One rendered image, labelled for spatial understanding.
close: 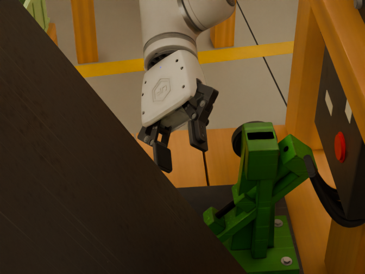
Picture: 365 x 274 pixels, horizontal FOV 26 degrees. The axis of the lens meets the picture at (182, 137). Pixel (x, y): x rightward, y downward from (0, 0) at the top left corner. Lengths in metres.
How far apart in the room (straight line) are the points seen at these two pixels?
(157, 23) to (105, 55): 2.26
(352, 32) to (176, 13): 0.46
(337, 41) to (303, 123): 0.81
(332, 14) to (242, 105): 2.35
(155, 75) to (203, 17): 0.12
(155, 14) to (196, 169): 0.47
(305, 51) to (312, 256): 0.38
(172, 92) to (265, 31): 2.50
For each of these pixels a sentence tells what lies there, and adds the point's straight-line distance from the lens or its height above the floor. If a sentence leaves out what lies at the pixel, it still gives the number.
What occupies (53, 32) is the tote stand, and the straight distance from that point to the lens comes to 2.22.
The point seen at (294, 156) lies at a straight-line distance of 1.26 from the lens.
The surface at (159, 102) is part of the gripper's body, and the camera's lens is 1.16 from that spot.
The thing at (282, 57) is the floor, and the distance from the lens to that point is 3.47.
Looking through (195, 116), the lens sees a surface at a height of 1.28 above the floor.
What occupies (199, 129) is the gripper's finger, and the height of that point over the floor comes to 1.27.
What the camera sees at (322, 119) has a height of 1.38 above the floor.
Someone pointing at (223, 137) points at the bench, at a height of 0.88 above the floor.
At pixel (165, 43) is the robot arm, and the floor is 1.31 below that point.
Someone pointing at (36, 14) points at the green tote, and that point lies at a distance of 2.09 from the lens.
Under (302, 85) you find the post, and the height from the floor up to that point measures 1.05.
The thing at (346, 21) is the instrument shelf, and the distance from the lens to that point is 0.84.
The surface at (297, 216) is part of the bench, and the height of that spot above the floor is 0.88.
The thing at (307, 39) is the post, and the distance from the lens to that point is 1.50.
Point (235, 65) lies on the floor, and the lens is 3.40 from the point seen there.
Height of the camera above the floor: 1.98
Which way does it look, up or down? 41 degrees down
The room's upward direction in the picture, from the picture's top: straight up
